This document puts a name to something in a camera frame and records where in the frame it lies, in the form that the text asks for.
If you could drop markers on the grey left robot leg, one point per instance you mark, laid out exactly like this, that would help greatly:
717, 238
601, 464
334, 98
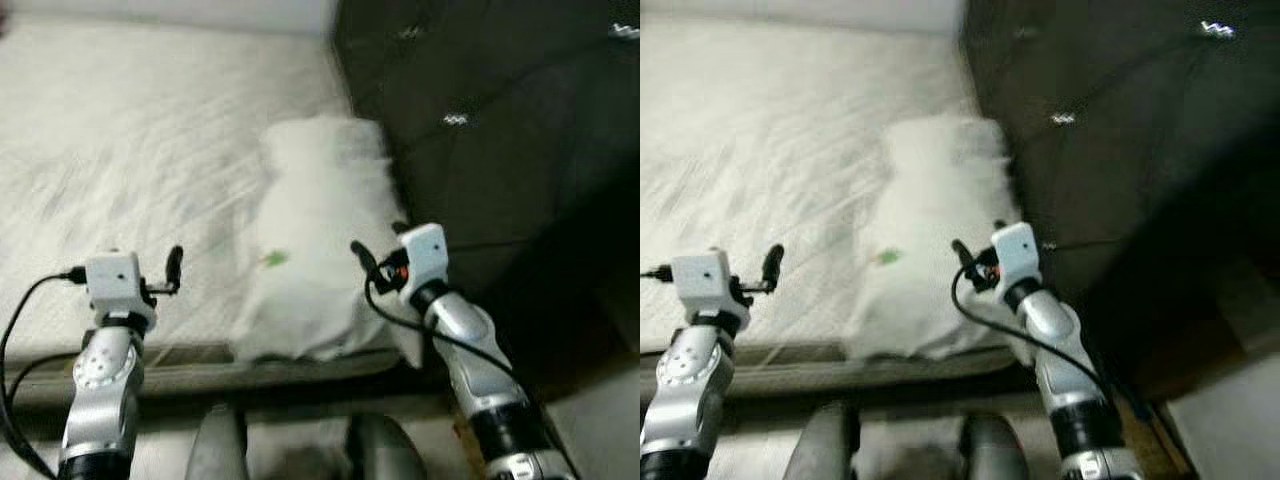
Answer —
218, 450
822, 448

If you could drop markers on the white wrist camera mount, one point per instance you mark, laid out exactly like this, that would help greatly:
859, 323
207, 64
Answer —
115, 285
425, 258
1018, 255
700, 283

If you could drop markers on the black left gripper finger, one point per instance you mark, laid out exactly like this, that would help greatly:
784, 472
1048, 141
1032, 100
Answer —
773, 266
174, 268

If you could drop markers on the grey robot leg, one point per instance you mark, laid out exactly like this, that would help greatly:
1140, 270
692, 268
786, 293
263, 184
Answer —
385, 455
218, 450
822, 448
998, 455

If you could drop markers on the grey quilted mattress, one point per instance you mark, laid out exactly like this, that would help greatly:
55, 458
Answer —
760, 150
120, 150

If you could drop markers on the grey right robot leg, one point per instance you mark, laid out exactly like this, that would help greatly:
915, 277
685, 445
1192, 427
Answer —
385, 455
998, 455

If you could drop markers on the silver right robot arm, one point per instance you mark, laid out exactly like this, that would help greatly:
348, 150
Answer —
480, 370
1065, 370

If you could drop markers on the white pillow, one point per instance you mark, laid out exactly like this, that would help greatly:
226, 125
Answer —
320, 200
940, 200

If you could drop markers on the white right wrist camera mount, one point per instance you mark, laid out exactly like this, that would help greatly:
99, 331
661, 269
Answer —
1018, 255
425, 258

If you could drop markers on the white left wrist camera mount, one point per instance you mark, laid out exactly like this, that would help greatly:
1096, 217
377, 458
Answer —
700, 283
115, 285

